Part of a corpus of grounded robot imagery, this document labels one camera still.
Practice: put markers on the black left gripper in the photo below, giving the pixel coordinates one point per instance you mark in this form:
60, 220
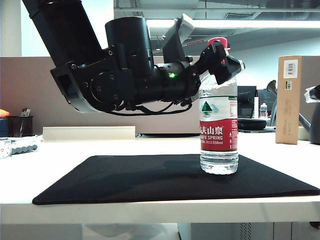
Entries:
192, 82

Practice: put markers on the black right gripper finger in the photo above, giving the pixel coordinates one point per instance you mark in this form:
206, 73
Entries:
313, 95

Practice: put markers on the clear plastic water bottle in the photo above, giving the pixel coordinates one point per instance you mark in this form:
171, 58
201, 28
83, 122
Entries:
218, 140

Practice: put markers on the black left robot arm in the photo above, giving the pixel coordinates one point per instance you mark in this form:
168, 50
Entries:
75, 42

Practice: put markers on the small background water bottle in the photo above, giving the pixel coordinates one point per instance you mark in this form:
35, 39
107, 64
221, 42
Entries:
263, 111

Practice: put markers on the black mouse pad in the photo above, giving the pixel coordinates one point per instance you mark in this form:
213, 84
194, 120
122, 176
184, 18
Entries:
150, 180

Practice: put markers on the beige partition behind cardboard box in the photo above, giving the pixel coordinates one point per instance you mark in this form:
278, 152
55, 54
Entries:
310, 72

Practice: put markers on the tall brown cardboard box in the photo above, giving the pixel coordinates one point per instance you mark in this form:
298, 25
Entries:
287, 105

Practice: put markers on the grey watering can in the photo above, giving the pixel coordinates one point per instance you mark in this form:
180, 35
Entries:
316, 127

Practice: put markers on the black computer monitor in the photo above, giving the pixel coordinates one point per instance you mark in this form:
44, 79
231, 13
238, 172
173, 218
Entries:
263, 96
247, 100

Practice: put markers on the red ceiling sign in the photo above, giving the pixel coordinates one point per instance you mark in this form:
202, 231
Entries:
195, 43

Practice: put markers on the grey office chair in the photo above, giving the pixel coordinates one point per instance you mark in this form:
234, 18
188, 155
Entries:
273, 86

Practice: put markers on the black round pouch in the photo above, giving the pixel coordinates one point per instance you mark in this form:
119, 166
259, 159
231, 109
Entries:
252, 123

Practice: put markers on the ceiling light strip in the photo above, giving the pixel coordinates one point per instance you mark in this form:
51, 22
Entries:
275, 23

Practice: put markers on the beige desk partition panel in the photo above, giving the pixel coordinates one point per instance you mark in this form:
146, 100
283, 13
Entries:
25, 82

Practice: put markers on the card in pen holder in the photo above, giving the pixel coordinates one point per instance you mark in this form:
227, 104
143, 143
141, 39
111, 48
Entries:
25, 112

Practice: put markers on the black mesh pen holder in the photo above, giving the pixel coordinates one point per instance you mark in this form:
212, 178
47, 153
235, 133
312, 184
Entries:
21, 126

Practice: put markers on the bag of grey discs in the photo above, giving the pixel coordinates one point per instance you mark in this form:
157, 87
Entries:
25, 147

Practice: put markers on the orange object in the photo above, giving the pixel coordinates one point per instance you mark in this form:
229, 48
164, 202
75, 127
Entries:
3, 113

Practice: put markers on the dark blue object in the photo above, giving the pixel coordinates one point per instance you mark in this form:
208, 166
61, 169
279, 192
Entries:
3, 127

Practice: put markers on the silver metal part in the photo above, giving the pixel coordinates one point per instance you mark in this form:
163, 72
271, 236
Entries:
5, 148

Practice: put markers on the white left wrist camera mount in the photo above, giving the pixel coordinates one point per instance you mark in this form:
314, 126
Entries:
190, 25

